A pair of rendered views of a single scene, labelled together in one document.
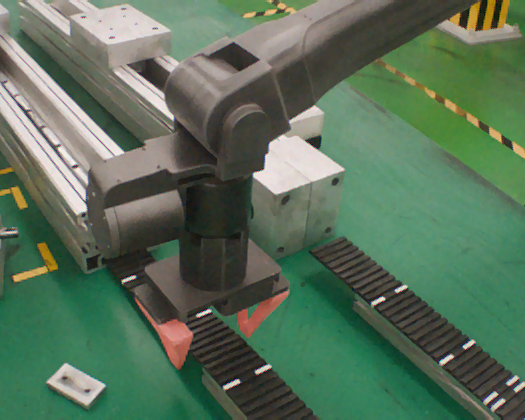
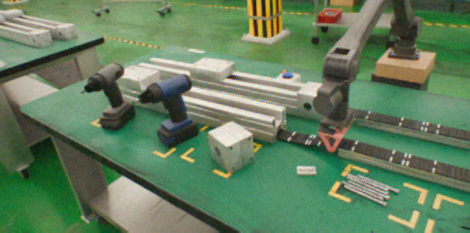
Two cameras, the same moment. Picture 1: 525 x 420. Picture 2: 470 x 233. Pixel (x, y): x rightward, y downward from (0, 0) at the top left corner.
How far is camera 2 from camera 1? 0.61 m
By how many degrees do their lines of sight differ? 17
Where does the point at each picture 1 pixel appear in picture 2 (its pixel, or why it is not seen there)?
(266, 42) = (346, 45)
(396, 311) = (374, 117)
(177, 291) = (335, 123)
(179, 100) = (332, 66)
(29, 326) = (272, 163)
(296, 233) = not seen: hidden behind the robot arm
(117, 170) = (326, 88)
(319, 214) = not seen: hidden behind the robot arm
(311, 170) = not seen: hidden behind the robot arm
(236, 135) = (355, 69)
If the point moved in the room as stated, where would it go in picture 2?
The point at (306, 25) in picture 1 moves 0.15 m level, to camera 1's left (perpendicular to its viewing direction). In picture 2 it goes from (352, 38) to (303, 48)
